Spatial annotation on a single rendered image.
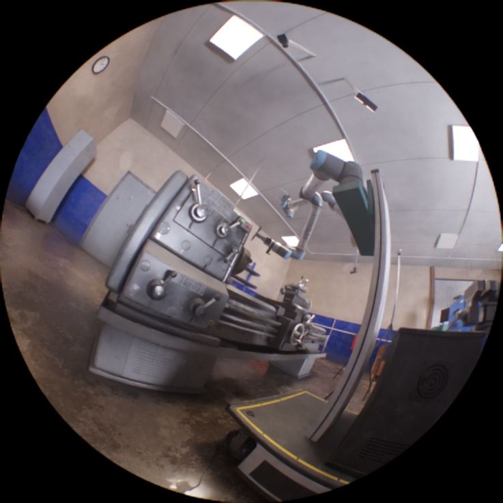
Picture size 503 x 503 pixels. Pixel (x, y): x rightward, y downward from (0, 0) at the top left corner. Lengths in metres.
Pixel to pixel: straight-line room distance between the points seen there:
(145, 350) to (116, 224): 3.48
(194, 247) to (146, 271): 0.33
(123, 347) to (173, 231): 0.69
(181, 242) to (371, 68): 2.82
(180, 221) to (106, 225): 3.42
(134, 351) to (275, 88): 3.17
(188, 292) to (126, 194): 3.71
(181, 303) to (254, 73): 2.90
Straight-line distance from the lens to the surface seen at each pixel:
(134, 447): 0.87
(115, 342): 0.97
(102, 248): 4.17
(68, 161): 3.81
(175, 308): 0.79
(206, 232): 0.93
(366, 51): 2.69
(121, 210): 4.19
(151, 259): 0.73
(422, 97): 2.91
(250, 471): 0.81
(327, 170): 0.99
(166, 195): 0.91
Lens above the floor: 0.77
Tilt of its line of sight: 18 degrees up
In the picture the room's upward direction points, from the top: 25 degrees clockwise
